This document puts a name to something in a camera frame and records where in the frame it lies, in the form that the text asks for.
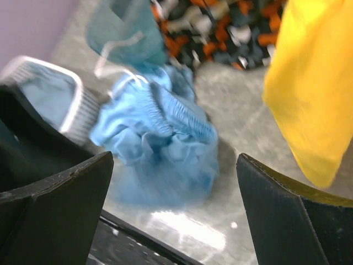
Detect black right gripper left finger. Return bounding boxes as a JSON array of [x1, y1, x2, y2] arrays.
[[1, 152, 114, 264]]

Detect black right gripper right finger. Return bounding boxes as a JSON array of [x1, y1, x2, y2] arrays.
[[236, 153, 352, 265]]

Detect light blue shorts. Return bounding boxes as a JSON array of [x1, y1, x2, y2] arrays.
[[90, 66, 219, 208]]

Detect yellow shorts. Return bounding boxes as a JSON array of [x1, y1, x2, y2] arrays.
[[263, 1, 352, 188]]

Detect camouflage patterned shorts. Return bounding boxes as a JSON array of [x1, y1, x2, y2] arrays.
[[151, 1, 286, 70]]

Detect white perforated laundry basket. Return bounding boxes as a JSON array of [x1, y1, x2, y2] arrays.
[[1, 56, 99, 146]]

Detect grey-blue cloth in basket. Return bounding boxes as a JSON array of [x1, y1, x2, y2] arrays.
[[19, 62, 76, 131]]

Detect teal plastic basin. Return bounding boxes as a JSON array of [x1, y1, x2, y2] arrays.
[[86, 1, 168, 65]]

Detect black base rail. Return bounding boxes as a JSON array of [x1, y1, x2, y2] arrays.
[[86, 210, 201, 265]]

